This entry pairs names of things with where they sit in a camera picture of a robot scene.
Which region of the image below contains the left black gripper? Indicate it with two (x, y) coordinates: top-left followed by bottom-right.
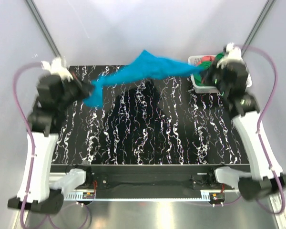
(59, 72), (97, 109)

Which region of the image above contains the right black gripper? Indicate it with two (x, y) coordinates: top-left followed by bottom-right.
(198, 60), (227, 96)

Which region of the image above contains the blue t shirt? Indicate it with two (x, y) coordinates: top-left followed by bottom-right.
(84, 50), (204, 108)

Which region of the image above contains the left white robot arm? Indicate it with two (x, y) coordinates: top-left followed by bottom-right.
(7, 75), (94, 214)

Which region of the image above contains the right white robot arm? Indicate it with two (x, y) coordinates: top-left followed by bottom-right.
(203, 60), (286, 201)

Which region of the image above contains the green t shirt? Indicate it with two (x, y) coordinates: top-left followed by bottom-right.
(193, 52), (225, 86)

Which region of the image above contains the pink t shirt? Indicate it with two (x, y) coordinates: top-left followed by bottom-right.
(198, 55), (215, 65)

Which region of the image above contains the white plastic laundry basket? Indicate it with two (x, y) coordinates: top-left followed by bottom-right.
(188, 55), (253, 94)

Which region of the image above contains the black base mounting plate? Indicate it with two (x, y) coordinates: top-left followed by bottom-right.
(90, 165), (213, 200)

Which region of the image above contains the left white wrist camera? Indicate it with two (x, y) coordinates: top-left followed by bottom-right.
(41, 57), (74, 82)

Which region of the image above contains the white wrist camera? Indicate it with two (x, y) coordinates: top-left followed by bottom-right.
(41, 57), (74, 82)
(216, 42), (243, 69)

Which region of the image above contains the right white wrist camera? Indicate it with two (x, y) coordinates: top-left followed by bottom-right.
(216, 42), (243, 69)

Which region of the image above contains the aluminium rail bar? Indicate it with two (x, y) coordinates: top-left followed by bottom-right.
(47, 173), (281, 194)

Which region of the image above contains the right aluminium frame post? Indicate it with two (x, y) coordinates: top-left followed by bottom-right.
(244, 0), (276, 46)

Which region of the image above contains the aluminium frame post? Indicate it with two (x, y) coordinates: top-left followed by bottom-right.
(244, 0), (276, 46)
(24, 0), (61, 57)

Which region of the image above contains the left aluminium frame post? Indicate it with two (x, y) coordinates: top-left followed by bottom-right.
(24, 0), (61, 57)

